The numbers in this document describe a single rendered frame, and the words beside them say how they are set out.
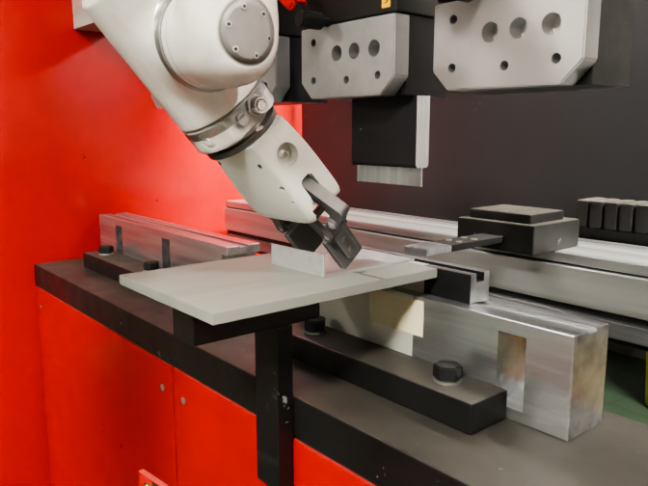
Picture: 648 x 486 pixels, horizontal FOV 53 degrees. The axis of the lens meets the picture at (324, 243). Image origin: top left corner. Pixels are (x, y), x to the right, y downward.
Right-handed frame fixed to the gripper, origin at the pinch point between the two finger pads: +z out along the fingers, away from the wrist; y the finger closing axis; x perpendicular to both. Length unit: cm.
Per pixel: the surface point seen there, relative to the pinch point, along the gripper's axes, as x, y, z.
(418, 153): -13.0, -4.4, -0.8
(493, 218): -22.2, 0.2, 19.1
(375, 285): 2.4, -8.4, 1.7
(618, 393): -107, 74, 228
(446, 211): -42, 33, 43
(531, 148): -51, 15, 33
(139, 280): 14.9, 6.0, -9.7
